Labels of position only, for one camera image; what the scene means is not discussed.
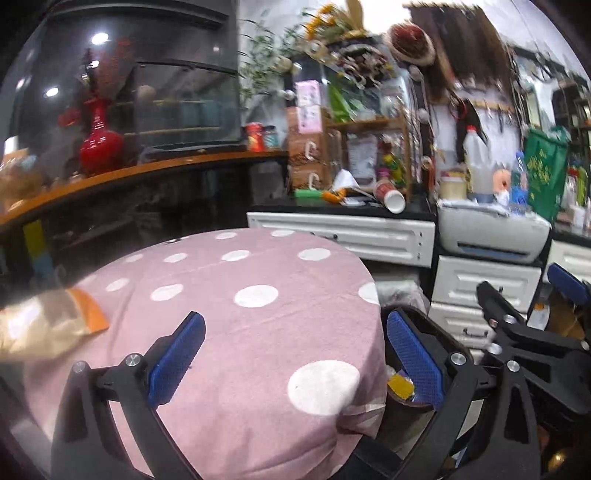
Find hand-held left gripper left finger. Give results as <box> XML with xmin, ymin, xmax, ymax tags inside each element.
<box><xmin>51</xmin><ymin>311</ymin><xmax>206</xmax><ymax>480</ymax></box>

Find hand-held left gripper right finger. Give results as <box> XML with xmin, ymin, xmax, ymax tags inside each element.
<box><xmin>365</xmin><ymin>309</ymin><xmax>541</xmax><ymax>480</ymax></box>

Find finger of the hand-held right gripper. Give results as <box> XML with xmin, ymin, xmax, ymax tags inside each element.
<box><xmin>476</xmin><ymin>280</ymin><xmax>532</xmax><ymax>341</ymax></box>
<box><xmin>547</xmin><ymin>263</ymin><xmax>591</xmax><ymax>340</ymax></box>

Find black trash bin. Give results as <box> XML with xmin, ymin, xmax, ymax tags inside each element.
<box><xmin>381</xmin><ymin>304</ymin><xmax>481</xmax><ymax>462</ymax></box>

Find white drawer unit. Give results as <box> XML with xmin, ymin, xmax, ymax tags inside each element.
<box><xmin>429</xmin><ymin>254</ymin><xmax>543</xmax><ymax>347</ymax></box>

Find translucent plastic bag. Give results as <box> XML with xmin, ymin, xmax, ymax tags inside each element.
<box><xmin>376</xmin><ymin>277</ymin><xmax>423</xmax><ymax>309</ymax></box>

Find white printer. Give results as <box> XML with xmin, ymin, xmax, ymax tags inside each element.
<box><xmin>436</xmin><ymin>199</ymin><xmax>552</xmax><ymax>265</ymax></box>

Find pink polka dot tablecloth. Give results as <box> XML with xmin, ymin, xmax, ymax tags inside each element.
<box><xmin>23</xmin><ymin>228</ymin><xmax>389</xmax><ymax>480</ymax></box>

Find blue label water bottle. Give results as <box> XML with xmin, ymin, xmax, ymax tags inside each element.
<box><xmin>510</xmin><ymin>151</ymin><xmax>529</xmax><ymax>215</ymax></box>

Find green printed cloth bag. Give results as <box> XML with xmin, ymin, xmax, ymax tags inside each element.
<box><xmin>524</xmin><ymin>127</ymin><xmax>571</xmax><ymax>222</ymax></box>

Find cream mug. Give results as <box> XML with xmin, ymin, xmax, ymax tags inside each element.
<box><xmin>438</xmin><ymin>175</ymin><xmax>468</xmax><ymax>201</ymax></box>

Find beige and orange snack bag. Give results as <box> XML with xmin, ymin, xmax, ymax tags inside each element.
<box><xmin>0</xmin><ymin>288</ymin><xmax>110</xmax><ymax>361</ymax></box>

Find white cabinet with black top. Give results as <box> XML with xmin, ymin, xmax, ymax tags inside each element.
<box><xmin>246</xmin><ymin>203</ymin><xmax>437</xmax><ymax>268</ymax></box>

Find translucent plastic jug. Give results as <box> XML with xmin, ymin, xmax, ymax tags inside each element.
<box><xmin>463</xmin><ymin>126</ymin><xmax>492</xmax><ymax>197</ymax></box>

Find red paper cup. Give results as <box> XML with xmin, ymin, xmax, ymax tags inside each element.
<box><xmin>373</xmin><ymin>179</ymin><xmax>406</xmax><ymax>214</ymax></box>

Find yellow card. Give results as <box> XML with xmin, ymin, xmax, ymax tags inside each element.
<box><xmin>23</xmin><ymin>220</ymin><xmax>44</xmax><ymax>259</ymax></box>

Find wooden counter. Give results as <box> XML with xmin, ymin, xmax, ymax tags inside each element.
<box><xmin>0</xmin><ymin>150</ymin><xmax>289</xmax><ymax>227</ymax></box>

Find white face mask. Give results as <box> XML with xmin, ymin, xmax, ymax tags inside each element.
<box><xmin>330</xmin><ymin>168</ymin><xmax>365</xmax><ymax>191</ymax></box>

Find brown coffee box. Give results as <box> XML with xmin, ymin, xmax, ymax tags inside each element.
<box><xmin>290</xmin><ymin>164</ymin><xmax>331</xmax><ymax>190</ymax></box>
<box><xmin>290</xmin><ymin>138</ymin><xmax>331</xmax><ymax>164</ymax></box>

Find black vanity mirror with bulbs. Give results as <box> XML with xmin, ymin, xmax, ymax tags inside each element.
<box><xmin>288</xmin><ymin>51</ymin><xmax>428</xmax><ymax>195</ymax></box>

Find red ceramic vase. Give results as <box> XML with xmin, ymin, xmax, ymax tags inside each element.
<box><xmin>79</xmin><ymin>99</ymin><xmax>125</xmax><ymax>175</ymax></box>

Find wooden shelf rack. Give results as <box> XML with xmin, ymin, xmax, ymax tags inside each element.
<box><xmin>325</xmin><ymin>115</ymin><xmax>411</xmax><ymax>199</ymax></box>

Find red can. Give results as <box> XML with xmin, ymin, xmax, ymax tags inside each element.
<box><xmin>246</xmin><ymin>122</ymin><xmax>265</xmax><ymax>152</ymax></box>

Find golden glass bowl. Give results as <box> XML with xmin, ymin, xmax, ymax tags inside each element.
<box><xmin>0</xmin><ymin>154</ymin><xmax>43</xmax><ymax>204</ymax></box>

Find glass display case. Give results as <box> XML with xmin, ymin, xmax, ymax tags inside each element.
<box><xmin>113</xmin><ymin>60</ymin><xmax>245</xmax><ymax>160</ymax></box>

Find brown box with pink pictures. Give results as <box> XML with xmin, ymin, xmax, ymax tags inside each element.
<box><xmin>286</xmin><ymin>105</ymin><xmax>324</xmax><ymax>137</ymax></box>

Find dark hanging wig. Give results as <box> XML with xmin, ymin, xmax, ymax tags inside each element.
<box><xmin>409</xmin><ymin>2</ymin><xmax>499</xmax><ymax>88</ymax></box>

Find red woven hat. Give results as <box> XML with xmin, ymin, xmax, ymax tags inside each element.
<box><xmin>387</xmin><ymin>23</ymin><xmax>435</xmax><ymax>68</ymax></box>

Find decorative lion mask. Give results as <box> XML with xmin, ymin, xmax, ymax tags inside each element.
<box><xmin>332</xmin><ymin>41</ymin><xmax>393</xmax><ymax>86</ymax></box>

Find green leafy plant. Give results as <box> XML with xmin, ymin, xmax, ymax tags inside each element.
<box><xmin>238</xmin><ymin>18</ymin><xmax>305</xmax><ymax>97</ymax></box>

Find sunflower bouquet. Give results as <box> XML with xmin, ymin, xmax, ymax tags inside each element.
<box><xmin>302</xmin><ymin>4</ymin><xmax>370</xmax><ymax>40</ymax></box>

